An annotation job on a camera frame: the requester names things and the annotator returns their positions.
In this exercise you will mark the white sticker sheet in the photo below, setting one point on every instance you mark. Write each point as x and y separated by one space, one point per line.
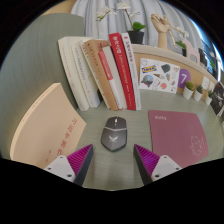
158 75

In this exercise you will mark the black wooden horse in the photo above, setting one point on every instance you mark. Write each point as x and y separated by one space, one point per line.
202 56

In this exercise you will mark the white wall socket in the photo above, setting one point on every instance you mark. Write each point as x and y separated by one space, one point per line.
205 83

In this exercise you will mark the black book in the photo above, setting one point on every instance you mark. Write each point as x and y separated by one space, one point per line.
218 100

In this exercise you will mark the tan kraft book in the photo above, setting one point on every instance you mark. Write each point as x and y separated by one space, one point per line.
98 70

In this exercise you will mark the green felt desk partition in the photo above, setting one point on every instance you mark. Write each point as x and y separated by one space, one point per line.
30 60

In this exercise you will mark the pink wooden horse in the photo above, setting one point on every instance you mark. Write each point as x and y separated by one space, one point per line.
191 51

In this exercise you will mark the thin white book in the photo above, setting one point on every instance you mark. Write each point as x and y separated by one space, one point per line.
86 76

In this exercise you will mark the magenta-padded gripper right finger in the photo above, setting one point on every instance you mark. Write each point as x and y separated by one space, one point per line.
165 166

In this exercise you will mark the small succulent in white pot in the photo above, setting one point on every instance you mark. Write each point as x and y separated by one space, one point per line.
188 92
208 99
198 95

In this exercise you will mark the beige book with red lettering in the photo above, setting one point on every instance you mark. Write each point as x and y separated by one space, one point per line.
43 126

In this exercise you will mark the light wooden shelf ledge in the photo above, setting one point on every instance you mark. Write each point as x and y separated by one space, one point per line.
156 52

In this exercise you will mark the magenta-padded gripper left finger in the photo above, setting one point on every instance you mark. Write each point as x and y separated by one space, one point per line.
60 166

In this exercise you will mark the black-framed window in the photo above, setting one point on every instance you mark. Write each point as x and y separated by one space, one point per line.
210 43

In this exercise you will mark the white book with red strip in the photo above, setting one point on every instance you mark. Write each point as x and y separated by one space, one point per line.
111 76

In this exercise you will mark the wooden artist mannequin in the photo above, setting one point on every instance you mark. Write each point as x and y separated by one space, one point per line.
176 31

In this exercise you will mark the white orchid in black pot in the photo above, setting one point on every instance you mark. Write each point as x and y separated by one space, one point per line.
182 46
136 36

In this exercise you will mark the grey curtain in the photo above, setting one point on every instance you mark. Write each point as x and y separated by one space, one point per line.
116 20

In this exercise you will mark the grey and black computer mouse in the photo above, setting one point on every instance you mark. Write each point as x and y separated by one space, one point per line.
114 135

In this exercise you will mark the dusky pink mouse pad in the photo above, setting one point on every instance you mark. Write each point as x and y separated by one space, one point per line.
176 133

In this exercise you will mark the thick white book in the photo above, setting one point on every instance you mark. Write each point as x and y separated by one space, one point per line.
71 73

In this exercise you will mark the wooden hand model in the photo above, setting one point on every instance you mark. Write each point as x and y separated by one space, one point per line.
162 31

